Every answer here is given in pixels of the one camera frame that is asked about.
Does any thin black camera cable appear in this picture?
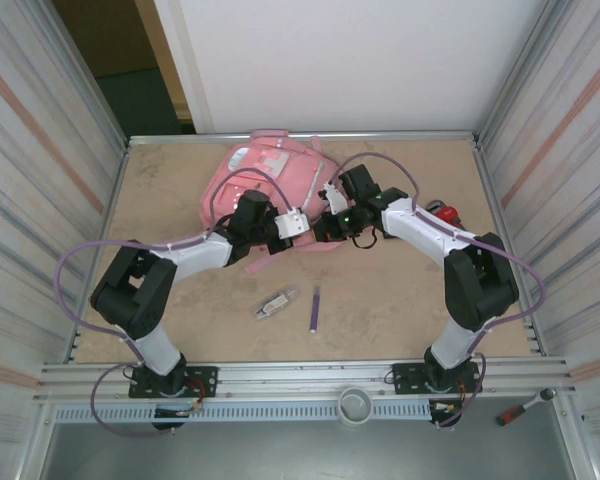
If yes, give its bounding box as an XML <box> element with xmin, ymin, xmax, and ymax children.
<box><xmin>349</xmin><ymin>229</ymin><xmax>382</xmax><ymax>252</ymax></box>

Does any slotted cable duct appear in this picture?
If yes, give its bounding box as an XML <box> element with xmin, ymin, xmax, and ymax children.
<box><xmin>53</xmin><ymin>402</ymin><xmax>434</xmax><ymax>424</ymax></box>

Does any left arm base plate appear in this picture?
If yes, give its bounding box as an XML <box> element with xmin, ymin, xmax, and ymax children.
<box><xmin>128</xmin><ymin>365</ymin><xmax>219</xmax><ymax>399</ymax></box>

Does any aluminium table frame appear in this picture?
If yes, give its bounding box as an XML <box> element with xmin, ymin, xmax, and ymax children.
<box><xmin>34</xmin><ymin>130</ymin><xmax>581</xmax><ymax>407</ymax></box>

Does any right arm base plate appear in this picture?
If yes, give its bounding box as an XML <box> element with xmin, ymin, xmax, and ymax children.
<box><xmin>390</xmin><ymin>362</ymin><xmax>481</xmax><ymax>396</ymax></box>

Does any small wired circuit board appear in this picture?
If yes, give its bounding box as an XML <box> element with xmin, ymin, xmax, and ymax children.
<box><xmin>152</xmin><ymin>402</ymin><xmax>204</xmax><ymax>419</ymax></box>
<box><xmin>429</xmin><ymin>398</ymin><xmax>464</xmax><ymax>419</ymax></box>

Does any purple pen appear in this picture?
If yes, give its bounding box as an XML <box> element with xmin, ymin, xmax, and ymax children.
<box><xmin>308</xmin><ymin>284</ymin><xmax>322</xmax><ymax>334</ymax></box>

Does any red black ratchet wrench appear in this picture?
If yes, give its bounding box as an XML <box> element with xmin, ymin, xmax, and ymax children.
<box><xmin>496</xmin><ymin>388</ymin><xmax>557</xmax><ymax>427</ymax></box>

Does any pink backpack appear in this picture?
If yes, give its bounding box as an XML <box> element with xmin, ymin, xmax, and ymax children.
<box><xmin>199</xmin><ymin>128</ymin><xmax>351</xmax><ymax>275</ymax></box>

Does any red pipe wrench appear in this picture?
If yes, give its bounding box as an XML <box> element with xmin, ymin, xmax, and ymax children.
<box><xmin>426</xmin><ymin>199</ymin><xmax>469</xmax><ymax>234</ymax></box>

